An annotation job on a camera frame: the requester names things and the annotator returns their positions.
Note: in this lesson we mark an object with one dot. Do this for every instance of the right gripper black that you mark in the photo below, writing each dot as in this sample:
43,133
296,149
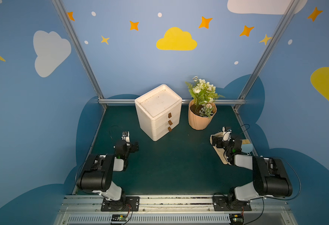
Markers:
216,140

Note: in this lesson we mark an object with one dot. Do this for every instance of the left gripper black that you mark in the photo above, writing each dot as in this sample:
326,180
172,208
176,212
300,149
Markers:
131,146

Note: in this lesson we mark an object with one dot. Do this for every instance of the white drawer cabinet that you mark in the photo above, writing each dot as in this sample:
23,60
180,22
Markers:
158,111

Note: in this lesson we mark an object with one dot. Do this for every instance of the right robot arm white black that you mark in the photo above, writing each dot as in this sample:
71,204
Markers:
269,176

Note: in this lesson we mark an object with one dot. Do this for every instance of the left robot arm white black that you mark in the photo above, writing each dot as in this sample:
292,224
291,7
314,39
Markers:
96,176

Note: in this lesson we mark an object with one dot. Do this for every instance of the beige work glove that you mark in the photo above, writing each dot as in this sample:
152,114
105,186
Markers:
221,152

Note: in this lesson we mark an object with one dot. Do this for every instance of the potted artificial flower plant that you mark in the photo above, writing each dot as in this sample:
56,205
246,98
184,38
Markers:
202,107

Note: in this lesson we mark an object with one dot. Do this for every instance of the left circuit board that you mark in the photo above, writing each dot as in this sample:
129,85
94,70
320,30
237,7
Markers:
118,218

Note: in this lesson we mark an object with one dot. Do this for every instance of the circuit board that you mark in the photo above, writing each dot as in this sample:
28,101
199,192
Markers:
236,219
118,218

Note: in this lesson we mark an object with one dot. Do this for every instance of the right circuit board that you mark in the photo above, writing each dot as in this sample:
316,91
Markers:
236,219

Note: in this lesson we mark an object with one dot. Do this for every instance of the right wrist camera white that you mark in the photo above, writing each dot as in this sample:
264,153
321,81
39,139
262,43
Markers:
226,133

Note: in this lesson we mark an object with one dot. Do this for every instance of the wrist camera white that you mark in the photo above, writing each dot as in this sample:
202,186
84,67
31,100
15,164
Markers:
125,136
226,133

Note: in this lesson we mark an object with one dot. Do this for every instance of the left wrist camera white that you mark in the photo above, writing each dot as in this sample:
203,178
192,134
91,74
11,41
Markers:
125,136

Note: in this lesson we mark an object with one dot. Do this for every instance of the aluminium frame back rail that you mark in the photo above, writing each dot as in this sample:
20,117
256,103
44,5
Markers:
132,101

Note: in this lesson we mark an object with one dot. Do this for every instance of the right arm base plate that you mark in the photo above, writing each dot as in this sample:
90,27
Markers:
222,204

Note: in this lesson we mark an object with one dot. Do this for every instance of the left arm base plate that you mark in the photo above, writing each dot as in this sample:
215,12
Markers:
129,203

